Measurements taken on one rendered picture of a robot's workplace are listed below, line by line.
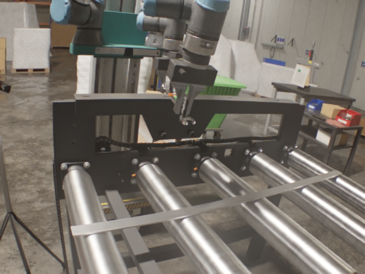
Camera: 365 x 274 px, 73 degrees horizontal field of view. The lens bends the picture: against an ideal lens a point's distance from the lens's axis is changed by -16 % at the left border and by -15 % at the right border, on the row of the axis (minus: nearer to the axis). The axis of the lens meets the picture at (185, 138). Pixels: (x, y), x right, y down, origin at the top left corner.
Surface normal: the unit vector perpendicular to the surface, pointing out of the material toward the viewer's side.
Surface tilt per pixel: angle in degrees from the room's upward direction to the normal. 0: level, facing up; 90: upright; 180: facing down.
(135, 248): 0
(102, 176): 90
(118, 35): 90
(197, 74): 101
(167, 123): 90
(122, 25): 90
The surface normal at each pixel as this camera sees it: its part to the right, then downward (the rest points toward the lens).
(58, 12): -0.41, 0.33
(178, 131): 0.45, 0.37
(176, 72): 0.33, 0.55
